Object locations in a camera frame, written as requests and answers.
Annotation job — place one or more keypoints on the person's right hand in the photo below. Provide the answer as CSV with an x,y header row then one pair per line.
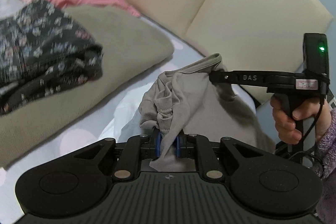
x,y
284,129

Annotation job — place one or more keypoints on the person's right forearm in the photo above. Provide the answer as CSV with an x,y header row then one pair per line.
x,y
328,174

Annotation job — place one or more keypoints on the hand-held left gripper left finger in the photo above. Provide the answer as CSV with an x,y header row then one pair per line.
x,y
157,145

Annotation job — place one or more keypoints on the polka dot bedsheet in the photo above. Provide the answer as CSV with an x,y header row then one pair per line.
x,y
86,132

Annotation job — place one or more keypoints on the folded dark floral garment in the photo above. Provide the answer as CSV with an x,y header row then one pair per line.
x,y
39,43

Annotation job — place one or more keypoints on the taupe shirt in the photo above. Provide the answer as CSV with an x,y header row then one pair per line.
x,y
189,98

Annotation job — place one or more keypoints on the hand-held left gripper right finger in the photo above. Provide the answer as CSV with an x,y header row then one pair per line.
x,y
178,147

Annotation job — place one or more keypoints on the folded khaki garment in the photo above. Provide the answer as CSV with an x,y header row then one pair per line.
x,y
126,37

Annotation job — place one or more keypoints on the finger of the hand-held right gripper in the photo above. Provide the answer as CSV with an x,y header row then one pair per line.
x,y
223,77

